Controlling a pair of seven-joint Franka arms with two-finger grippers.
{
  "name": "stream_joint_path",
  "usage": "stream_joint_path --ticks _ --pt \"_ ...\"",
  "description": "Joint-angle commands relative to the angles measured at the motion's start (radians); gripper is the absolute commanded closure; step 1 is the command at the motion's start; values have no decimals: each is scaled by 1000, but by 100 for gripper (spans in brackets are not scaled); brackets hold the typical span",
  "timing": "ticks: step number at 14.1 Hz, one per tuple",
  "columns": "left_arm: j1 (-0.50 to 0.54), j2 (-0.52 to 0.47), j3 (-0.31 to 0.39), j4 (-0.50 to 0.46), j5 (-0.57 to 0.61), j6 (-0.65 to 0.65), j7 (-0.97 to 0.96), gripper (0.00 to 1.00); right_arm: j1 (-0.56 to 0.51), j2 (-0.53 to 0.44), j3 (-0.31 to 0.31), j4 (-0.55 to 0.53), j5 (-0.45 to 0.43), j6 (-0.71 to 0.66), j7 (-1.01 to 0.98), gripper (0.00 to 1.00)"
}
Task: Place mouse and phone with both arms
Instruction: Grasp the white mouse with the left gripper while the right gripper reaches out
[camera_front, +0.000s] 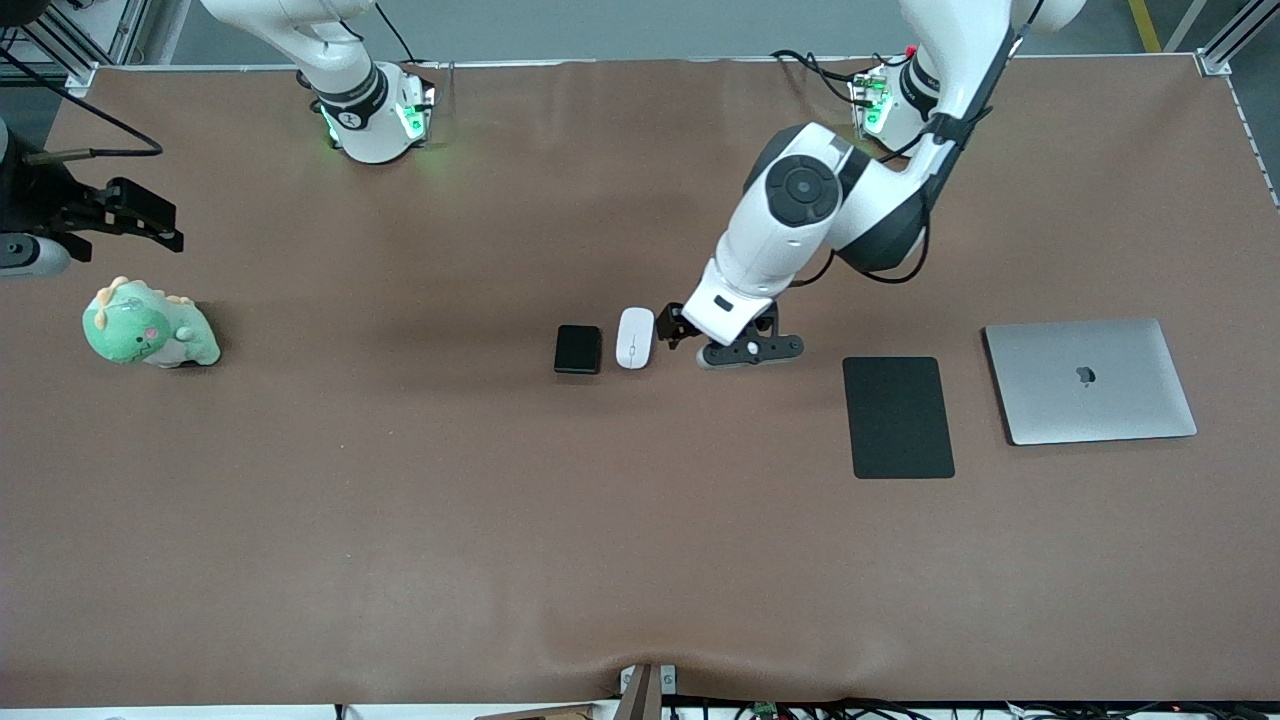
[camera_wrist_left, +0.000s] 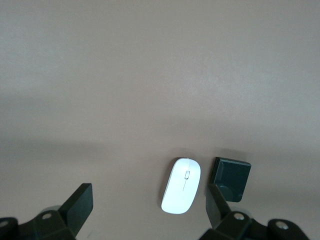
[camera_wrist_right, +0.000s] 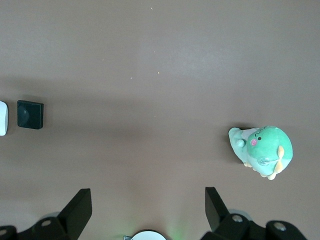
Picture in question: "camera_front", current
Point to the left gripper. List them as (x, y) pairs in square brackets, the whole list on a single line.
[(672, 325)]

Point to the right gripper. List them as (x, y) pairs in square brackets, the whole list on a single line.
[(35, 195)]

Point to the white computer mouse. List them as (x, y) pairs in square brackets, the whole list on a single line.
[(635, 338)]

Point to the black phone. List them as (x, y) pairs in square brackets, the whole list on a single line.
[(577, 350)]

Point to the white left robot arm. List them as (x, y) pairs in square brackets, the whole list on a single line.
[(770, 250)]

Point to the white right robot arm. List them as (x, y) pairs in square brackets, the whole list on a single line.
[(370, 145)]

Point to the black mouse pad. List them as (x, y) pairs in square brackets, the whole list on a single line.
[(898, 418)]

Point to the green dinosaur plush toy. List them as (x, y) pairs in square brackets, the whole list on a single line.
[(130, 330)]

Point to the brown table cover mat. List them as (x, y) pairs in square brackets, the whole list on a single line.
[(640, 550)]

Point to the silver laptop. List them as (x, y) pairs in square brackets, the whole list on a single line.
[(1090, 385)]

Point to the small green circuit board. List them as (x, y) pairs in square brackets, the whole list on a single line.
[(766, 711)]

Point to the camera mount post with bracket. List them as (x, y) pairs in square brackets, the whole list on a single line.
[(640, 700)]

